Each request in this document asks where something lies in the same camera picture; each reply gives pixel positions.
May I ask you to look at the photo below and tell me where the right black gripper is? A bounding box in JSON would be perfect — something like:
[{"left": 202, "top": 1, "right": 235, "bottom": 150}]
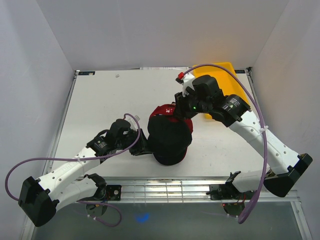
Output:
[{"left": 172, "top": 87, "right": 211, "bottom": 121}]

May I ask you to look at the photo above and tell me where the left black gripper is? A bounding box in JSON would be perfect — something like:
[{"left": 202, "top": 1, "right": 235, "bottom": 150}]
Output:
[{"left": 115, "top": 128, "right": 156, "bottom": 156}]

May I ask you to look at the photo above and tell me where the black cap gold logo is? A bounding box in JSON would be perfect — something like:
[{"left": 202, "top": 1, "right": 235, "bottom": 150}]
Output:
[{"left": 147, "top": 115, "right": 193, "bottom": 166}]

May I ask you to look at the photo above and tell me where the red baseball cap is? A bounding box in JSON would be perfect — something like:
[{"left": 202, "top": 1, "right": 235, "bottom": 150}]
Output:
[{"left": 149, "top": 103, "right": 194, "bottom": 134}]

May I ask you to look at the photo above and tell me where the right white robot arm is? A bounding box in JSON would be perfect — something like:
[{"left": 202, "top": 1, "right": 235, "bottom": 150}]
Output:
[{"left": 174, "top": 74, "right": 313, "bottom": 199}]

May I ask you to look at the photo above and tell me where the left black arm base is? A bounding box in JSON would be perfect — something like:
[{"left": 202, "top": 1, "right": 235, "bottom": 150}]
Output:
[{"left": 88, "top": 185, "right": 122, "bottom": 201}]

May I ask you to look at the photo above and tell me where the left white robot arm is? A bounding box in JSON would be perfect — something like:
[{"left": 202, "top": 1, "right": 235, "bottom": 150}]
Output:
[{"left": 18, "top": 113, "right": 148, "bottom": 227}]

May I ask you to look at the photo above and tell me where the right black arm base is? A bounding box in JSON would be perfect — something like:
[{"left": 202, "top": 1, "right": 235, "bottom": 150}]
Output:
[{"left": 206, "top": 184, "right": 255, "bottom": 200}]

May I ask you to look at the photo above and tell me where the yellow plastic tray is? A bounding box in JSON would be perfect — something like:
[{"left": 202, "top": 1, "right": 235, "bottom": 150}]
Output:
[{"left": 192, "top": 62, "right": 250, "bottom": 120}]

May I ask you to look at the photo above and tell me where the blue label sticker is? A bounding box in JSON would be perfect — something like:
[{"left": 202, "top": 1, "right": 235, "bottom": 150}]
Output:
[{"left": 77, "top": 71, "right": 96, "bottom": 76}]

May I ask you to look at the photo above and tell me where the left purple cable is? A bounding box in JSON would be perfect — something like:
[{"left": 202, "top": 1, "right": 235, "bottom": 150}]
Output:
[{"left": 4, "top": 113, "right": 141, "bottom": 228}]

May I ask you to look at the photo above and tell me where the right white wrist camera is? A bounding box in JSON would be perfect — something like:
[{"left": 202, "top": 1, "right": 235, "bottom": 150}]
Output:
[{"left": 175, "top": 72, "right": 196, "bottom": 97}]

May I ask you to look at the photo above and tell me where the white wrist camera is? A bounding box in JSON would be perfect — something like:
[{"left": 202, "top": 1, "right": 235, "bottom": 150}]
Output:
[
  {"left": 124, "top": 114, "right": 140, "bottom": 131},
  {"left": 175, "top": 72, "right": 196, "bottom": 97}
]

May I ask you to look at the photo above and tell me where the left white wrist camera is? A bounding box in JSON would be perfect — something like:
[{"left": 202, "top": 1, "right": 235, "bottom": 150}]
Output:
[{"left": 124, "top": 114, "right": 140, "bottom": 131}]

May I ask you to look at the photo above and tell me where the aluminium frame rail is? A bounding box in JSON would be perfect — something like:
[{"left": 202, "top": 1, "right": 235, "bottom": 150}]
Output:
[{"left": 28, "top": 176, "right": 301, "bottom": 205}]

